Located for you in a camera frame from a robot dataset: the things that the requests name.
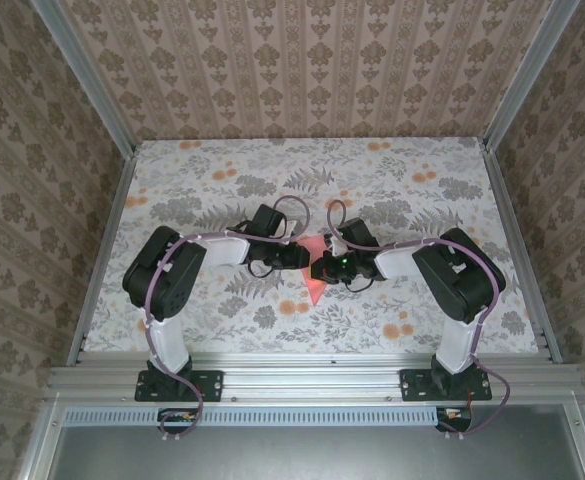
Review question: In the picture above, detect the pink square paper sheet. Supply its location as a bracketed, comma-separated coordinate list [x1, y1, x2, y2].
[296, 234, 334, 306]

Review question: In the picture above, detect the grey metal sheet panel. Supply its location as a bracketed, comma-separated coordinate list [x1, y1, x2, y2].
[19, 394, 585, 480]

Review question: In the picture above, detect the aluminium cross rail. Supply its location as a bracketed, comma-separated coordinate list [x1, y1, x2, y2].
[46, 352, 585, 402]

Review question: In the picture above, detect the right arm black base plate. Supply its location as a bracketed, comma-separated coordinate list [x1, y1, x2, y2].
[400, 368, 493, 402]

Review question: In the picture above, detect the grey slotted cable duct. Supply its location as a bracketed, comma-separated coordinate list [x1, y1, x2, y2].
[64, 405, 441, 427]

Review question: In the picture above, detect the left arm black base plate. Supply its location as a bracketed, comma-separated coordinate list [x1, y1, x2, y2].
[134, 368, 223, 402]

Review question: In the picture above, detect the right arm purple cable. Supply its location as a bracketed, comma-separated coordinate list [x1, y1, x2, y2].
[325, 199, 512, 436]

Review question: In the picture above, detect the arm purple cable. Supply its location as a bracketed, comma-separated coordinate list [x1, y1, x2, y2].
[140, 194, 312, 441]
[325, 199, 512, 436]

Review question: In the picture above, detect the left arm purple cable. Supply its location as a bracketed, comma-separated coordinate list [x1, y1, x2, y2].
[140, 194, 312, 441]

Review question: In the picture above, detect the aluminium side rail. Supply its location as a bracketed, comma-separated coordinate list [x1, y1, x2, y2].
[66, 149, 139, 366]
[480, 142, 564, 364]

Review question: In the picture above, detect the aluminium corner post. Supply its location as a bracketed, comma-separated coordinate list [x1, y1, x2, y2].
[482, 0, 583, 152]
[29, 0, 137, 157]

